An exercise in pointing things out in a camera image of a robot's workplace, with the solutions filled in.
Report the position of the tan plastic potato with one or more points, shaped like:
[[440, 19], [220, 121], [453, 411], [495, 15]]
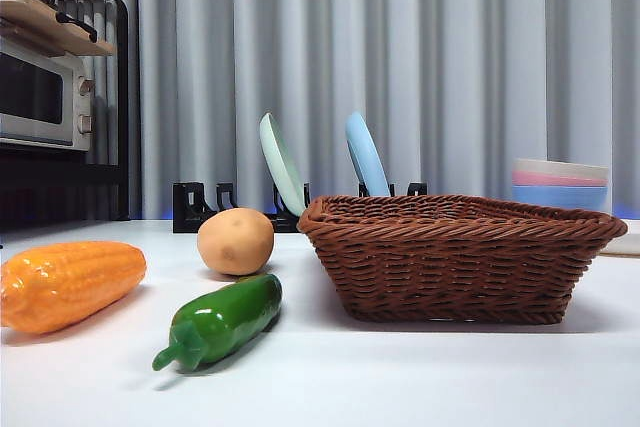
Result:
[[235, 242]]

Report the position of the brown wicker basket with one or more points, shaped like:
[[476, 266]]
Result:
[[450, 257]]

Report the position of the green plastic cucumber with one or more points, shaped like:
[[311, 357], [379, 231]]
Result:
[[225, 319]]

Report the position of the orange plastic corn cob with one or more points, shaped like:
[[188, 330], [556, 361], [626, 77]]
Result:
[[70, 284]]

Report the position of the pale green plate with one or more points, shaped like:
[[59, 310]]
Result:
[[280, 162]]

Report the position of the pale blue plate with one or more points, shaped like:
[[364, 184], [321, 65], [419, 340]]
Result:
[[365, 152]]

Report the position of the black plate rack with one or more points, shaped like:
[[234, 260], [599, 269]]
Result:
[[187, 207]]

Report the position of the pink bowl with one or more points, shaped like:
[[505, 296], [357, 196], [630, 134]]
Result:
[[550, 179]]

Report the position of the silver toaster oven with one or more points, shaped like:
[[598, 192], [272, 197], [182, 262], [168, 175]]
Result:
[[30, 97]]

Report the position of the white plate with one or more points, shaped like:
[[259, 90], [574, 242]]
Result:
[[627, 244]]

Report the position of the black metal shelf frame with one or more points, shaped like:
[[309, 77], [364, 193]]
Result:
[[122, 97]]

